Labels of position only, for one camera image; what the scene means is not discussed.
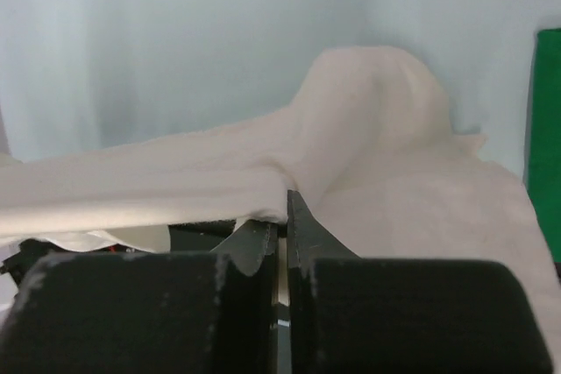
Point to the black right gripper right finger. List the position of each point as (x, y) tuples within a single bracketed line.
[(403, 315)]

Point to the cream white t shirt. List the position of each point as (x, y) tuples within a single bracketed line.
[(367, 142)]

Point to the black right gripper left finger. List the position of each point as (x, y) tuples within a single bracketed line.
[(138, 312)]

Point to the green folded t shirt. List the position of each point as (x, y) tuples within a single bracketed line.
[(543, 180)]

